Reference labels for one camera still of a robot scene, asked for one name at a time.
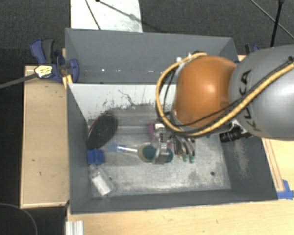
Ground pale wood flat board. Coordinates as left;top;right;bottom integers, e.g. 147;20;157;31
19;65;71;209

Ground purple small block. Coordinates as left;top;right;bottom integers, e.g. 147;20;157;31
148;122;156;141

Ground black round flat disc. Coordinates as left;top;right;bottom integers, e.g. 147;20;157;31
85;113;119;150

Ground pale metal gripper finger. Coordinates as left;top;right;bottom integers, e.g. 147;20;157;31
161;143;171;165
152;143;163;165

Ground black cylinder on white bracket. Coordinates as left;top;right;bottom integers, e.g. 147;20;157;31
219;121;251;143

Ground grey metal bin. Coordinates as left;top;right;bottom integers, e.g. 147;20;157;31
64;27;279;215

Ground blue small plastic thing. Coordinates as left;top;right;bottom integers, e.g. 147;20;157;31
87;148;105;166

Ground green and beige dish brush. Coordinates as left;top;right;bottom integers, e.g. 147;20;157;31
108;142;174;165

